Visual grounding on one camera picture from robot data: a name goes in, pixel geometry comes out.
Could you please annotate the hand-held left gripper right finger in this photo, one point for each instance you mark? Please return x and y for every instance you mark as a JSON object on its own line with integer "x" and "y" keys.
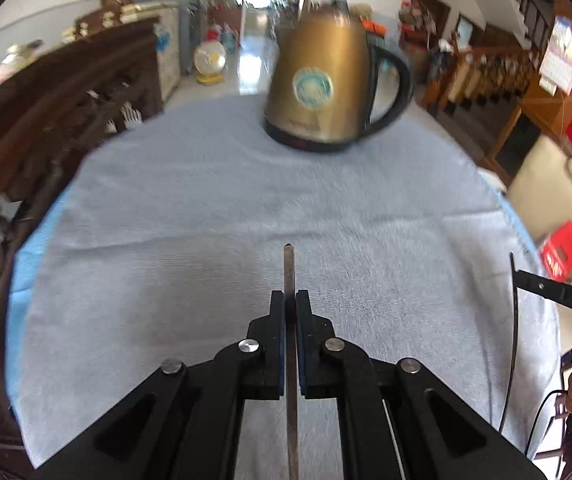
{"x": 301, "y": 335}

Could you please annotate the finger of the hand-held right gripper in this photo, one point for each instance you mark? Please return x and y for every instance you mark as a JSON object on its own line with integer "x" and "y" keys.
{"x": 541, "y": 287}

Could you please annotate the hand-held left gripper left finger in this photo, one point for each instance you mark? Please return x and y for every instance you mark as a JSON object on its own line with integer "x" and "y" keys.
{"x": 281, "y": 335}

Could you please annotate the red box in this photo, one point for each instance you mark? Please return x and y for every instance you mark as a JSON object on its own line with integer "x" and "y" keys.
{"x": 563, "y": 252}

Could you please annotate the cream sofa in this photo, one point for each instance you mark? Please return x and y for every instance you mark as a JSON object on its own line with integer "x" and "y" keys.
{"x": 551, "y": 185}

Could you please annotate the grey tablecloth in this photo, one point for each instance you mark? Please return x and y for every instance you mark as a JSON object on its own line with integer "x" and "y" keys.
{"x": 215, "y": 210}

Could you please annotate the wooden staircase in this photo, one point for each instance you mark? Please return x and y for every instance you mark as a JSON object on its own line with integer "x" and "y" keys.
{"x": 496, "y": 75}

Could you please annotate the gold electric kettle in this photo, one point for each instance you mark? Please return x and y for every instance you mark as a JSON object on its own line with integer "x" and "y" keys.
{"x": 316, "y": 85}

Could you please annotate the blue under cloth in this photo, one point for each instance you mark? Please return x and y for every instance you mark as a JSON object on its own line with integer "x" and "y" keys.
{"x": 30, "y": 260}

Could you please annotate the narrow wooden door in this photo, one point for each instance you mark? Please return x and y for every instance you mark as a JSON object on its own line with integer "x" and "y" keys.
{"x": 468, "y": 30}

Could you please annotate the white floor fan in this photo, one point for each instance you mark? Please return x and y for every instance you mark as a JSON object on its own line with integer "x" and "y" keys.
{"x": 209, "y": 60}

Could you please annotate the brown wooden door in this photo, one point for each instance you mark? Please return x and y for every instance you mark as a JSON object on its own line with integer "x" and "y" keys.
{"x": 431, "y": 10}

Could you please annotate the flat orange box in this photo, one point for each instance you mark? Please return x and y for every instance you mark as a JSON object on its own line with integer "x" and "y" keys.
{"x": 373, "y": 26}

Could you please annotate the carved wooden sideboard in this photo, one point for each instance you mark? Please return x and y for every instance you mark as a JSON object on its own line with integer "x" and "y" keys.
{"x": 40, "y": 135}

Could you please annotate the wall calendar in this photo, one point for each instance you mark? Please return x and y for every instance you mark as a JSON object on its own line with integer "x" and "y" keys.
{"x": 563, "y": 55}

